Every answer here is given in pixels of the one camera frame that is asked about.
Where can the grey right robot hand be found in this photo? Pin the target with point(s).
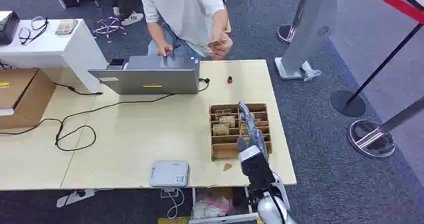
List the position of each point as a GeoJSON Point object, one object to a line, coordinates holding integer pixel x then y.
{"type": "Point", "coordinates": [256, 143]}

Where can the person's right hand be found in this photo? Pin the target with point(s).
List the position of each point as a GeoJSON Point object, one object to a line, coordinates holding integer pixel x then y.
{"type": "Point", "coordinates": [164, 50]}

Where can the person's left hand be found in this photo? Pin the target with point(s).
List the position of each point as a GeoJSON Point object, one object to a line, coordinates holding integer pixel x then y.
{"type": "Point", "coordinates": [221, 45]}

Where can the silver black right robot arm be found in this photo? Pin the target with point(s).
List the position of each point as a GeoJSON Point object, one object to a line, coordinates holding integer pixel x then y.
{"type": "Point", "coordinates": [257, 171]}

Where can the card with printed face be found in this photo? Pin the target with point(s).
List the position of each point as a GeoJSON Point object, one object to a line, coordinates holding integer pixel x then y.
{"type": "Point", "coordinates": [244, 127]}
{"type": "Point", "coordinates": [220, 129]}
{"type": "Point", "coordinates": [228, 120]}
{"type": "Point", "coordinates": [223, 112]}

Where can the wooden card box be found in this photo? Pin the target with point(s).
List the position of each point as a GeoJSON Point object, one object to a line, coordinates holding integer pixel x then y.
{"type": "Point", "coordinates": [225, 148]}

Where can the grey laptop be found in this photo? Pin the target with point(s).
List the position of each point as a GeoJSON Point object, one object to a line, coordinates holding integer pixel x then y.
{"type": "Point", "coordinates": [149, 80]}

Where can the small red black object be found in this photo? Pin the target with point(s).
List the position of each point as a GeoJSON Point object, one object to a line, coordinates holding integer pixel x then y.
{"type": "Point", "coordinates": [229, 80]}

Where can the small wooden chip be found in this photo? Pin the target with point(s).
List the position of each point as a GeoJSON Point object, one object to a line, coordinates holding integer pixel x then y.
{"type": "Point", "coordinates": [227, 167]}

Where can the person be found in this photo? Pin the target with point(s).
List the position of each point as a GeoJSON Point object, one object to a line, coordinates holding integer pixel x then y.
{"type": "Point", "coordinates": [185, 11]}

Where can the white striped shoe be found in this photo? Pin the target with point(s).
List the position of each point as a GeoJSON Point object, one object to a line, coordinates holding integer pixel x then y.
{"type": "Point", "coordinates": [132, 18]}

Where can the black smartphone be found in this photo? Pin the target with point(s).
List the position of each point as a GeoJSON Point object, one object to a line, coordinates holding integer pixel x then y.
{"type": "Point", "coordinates": [116, 63]}

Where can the chrome chair base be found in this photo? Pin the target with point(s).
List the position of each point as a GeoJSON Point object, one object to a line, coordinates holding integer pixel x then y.
{"type": "Point", "coordinates": [107, 25]}

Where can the chrome stanchion with round base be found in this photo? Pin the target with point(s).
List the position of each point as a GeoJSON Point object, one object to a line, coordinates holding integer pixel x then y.
{"type": "Point", "coordinates": [285, 34]}

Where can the crumpled plastic bag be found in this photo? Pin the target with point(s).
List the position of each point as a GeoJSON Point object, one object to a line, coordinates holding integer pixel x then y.
{"type": "Point", "coordinates": [210, 206]}

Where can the white open drawer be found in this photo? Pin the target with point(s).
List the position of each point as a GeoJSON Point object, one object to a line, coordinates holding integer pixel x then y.
{"type": "Point", "coordinates": [228, 220]}

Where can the silver standing kiosk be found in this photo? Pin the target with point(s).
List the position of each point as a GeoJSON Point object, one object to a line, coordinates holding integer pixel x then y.
{"type": "Point", "coordinates": [308, 27]}

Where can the crumpled clear plastic wrap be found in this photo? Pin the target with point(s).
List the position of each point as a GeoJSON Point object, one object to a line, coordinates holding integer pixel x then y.
{"type": "Point", "coordinates": [310, 72]}

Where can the white flat box device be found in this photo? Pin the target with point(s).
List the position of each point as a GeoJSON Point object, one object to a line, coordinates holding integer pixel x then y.
{"type": "Point", "coordinates": [169, 173]}

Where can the white cabinet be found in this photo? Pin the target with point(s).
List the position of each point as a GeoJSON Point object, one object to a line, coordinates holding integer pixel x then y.
{"type": "Point", "coordinates": [66, 55]}

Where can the black stanchion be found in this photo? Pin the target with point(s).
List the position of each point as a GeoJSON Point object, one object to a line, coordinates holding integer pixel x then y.
{"type": "Point", "coordinates": [348, 104]}

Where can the small printed booklet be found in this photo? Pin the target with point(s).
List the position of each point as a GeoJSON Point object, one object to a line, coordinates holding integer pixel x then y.
{"type": "Point", "coordinates": [66, 26]}

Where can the chrome stanchion with glass base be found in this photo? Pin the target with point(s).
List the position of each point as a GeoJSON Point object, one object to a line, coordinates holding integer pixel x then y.
{"type": "Point", "coordinates": [371, 140]}

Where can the black-framed glasses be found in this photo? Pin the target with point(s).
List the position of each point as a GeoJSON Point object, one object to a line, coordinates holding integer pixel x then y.
{"type": "Point", "coordinates": [31, 30]}

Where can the brown cardboard box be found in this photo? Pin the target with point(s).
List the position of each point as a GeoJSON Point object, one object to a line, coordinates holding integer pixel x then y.
{"type": "Point", "coordinates": [24, 95]}

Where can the black box device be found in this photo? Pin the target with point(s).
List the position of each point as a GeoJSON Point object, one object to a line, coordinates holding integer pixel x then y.
{"type": "Point", "coordinates": [7, 26]}

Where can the white book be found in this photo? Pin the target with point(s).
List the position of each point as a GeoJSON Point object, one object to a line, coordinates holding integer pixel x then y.
{"type": "Point", "coordinates": [6, 111]}

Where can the red barrier belt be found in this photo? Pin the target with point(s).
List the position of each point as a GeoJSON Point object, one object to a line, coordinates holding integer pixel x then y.
{"type": "Point", "coordinates": [394, 2]}

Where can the white metal bracket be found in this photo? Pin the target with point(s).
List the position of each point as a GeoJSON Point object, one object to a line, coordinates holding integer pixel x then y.
{"type": "Point", "coordinates": [74, 196]}

